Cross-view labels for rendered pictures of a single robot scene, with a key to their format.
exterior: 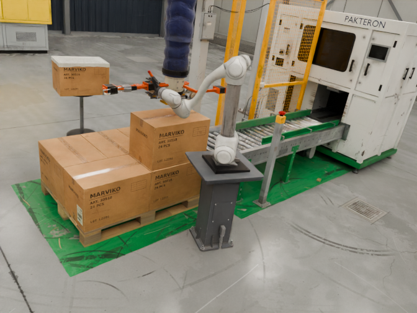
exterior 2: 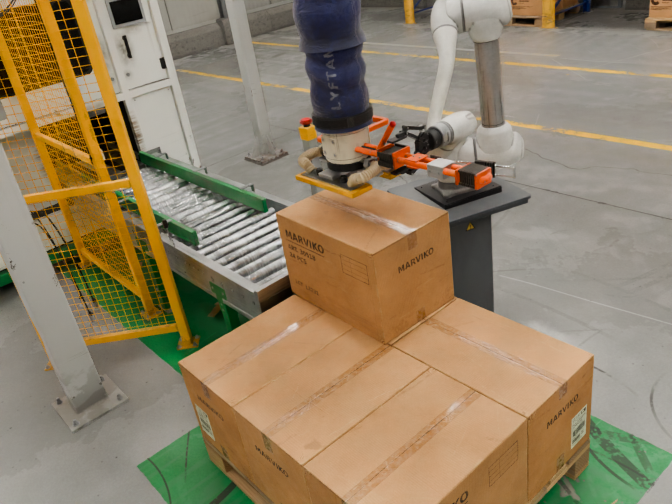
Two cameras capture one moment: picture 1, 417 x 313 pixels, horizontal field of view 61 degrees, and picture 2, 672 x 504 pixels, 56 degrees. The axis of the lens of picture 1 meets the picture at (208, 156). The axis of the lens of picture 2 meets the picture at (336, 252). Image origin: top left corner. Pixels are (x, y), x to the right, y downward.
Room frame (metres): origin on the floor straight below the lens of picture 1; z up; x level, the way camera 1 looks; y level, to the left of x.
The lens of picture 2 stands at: (2.83, 2.67, 2.03)
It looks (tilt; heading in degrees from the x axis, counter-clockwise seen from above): 29 degrees down; 278
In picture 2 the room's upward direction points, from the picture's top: 10 degrees counter-clockwise
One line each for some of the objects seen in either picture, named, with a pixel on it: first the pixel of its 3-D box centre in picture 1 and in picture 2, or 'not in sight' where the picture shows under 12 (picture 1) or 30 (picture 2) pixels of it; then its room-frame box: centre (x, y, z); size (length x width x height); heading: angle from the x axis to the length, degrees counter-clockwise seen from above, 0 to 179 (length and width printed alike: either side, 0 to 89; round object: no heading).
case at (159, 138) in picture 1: (169, 136); (364, 255); (3.03, 0.38, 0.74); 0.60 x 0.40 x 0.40; 133
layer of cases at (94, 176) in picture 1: (121, 168); (378, 399); (3.02, 0.81, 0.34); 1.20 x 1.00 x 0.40; 135
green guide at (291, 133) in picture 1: (307, 131); (200, 175); (4.16, -1.16, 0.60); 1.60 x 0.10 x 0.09; 135
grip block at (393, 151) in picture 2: (149, 86); (393, 155); (2.86, 0.56, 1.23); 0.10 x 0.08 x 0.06; 44
